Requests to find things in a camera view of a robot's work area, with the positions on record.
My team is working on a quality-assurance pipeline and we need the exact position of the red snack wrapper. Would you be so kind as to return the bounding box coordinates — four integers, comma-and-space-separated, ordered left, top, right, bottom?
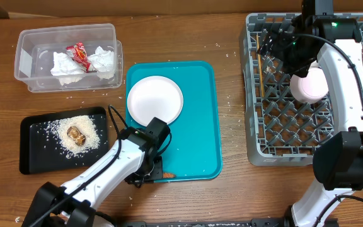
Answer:
66, 42, 95, 73

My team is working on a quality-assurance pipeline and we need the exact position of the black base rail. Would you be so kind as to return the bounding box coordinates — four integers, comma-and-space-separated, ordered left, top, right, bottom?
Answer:
58, 218, 340, 227

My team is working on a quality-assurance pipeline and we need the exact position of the grey dishwasher rack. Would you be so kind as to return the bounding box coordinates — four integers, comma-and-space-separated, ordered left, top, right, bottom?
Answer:
239, 12, 363, 167

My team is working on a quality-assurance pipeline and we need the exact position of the pile of white rice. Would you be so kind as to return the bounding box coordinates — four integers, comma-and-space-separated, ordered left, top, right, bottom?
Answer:
43, 115, 101, 159

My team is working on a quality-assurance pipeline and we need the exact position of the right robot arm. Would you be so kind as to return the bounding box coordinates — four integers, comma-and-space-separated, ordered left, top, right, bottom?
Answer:
259, 1, 363, 226

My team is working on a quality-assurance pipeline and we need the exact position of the black tray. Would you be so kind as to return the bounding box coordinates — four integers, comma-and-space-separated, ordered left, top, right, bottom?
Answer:
20, 107, 109, 175

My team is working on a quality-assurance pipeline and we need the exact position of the wooden chopstick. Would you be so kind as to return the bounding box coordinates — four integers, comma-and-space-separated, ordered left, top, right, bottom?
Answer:
256, 35, 265, 98

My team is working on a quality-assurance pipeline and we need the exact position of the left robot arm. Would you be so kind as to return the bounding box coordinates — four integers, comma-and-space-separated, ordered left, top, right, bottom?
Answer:
22, 117, 171, 226

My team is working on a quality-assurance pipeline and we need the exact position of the brown fried stick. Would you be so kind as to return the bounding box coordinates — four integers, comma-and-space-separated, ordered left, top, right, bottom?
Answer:
163, 173, 176, 178

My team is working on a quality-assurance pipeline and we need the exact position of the silver foil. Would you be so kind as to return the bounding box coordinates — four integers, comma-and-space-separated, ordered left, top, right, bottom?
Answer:
88, 46, 115, 79

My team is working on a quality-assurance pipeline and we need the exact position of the large white plate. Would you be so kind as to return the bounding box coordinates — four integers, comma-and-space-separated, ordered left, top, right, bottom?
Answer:
127, 76, 184, 126

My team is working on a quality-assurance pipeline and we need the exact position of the golden fried food piece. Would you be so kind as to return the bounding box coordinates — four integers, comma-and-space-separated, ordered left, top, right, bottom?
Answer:
67, 126, 86, 146

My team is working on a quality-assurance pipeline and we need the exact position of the clear plastic bin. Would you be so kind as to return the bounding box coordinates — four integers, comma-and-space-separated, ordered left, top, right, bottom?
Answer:
14, 23, 123, 93

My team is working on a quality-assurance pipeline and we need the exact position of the white napkin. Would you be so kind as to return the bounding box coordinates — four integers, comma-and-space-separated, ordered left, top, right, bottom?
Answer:
50, 52, 85, 86

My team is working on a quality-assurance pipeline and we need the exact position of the teal serving tray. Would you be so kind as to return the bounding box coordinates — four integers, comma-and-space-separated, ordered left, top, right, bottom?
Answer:
125, 61, 222, 182

